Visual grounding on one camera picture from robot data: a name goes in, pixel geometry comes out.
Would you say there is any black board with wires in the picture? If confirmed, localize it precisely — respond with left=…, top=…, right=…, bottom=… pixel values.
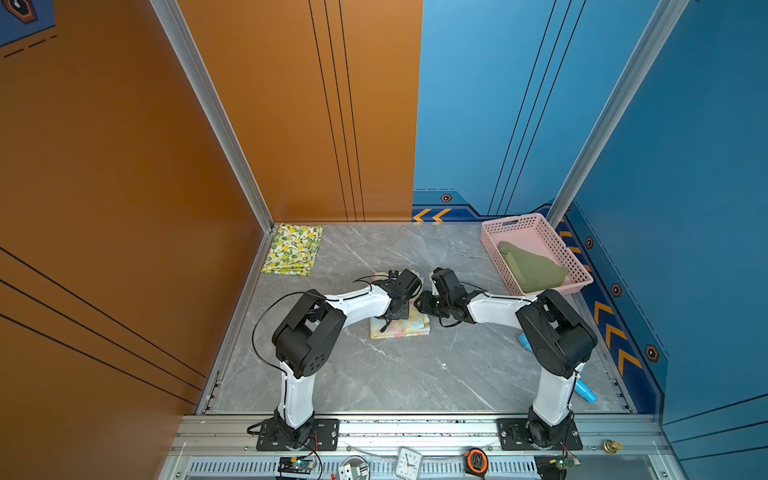
left=534, top=456, right=582, bottom=480

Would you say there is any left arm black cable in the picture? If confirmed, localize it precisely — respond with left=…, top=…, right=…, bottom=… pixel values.
left=251, top=290, right=307, bottom=376

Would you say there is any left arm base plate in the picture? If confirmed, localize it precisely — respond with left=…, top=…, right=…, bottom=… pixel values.
left=256, top=416, right=340, bottom=452

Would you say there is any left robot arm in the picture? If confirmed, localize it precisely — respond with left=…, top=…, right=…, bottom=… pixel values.
left=272, top=269, right=422, bottom=448

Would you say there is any brass round knob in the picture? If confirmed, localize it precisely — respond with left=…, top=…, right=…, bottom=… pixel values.
left=603, top=440, right=624, bottom=455

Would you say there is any white power plug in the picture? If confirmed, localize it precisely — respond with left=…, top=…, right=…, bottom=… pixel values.
left=336, top=456, right=371, bottom=480

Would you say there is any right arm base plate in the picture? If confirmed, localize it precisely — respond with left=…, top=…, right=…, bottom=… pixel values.
left=496, top=414, right=583, bottom=451

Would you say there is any pastel floral skirt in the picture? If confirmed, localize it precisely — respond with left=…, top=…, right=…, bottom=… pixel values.
left=369, top=273, right=430, bottom=340

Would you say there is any orange black tape measure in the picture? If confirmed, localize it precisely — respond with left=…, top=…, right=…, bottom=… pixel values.
left=463, top=448, right=489, bottom=479

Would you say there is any green circuit board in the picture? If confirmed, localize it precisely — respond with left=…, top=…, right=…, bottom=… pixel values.
left=276, top=456, right=318, bottom=479

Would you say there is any white square clock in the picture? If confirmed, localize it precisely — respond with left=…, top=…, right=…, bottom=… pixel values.
left=394, top=447, right=423, bottom=480

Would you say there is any lemon print skirt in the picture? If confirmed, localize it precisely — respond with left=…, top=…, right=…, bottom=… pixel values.
left=261, top=224, right=323, bottom=276

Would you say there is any light blue plastic tube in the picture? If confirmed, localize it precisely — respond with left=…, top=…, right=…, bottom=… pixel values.
left=518, top=333, right=597, bottom=403

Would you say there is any olive green skirt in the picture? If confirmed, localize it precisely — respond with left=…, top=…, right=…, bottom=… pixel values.
left=498, top=241, right=568, bottom=293

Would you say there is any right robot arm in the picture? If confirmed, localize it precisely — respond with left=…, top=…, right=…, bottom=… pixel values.
left=415, top=268, right=598, bottom=450

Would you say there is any pink plastic basket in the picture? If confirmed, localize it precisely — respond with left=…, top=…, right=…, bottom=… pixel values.
left=481, top=213, right=594, bottom=296

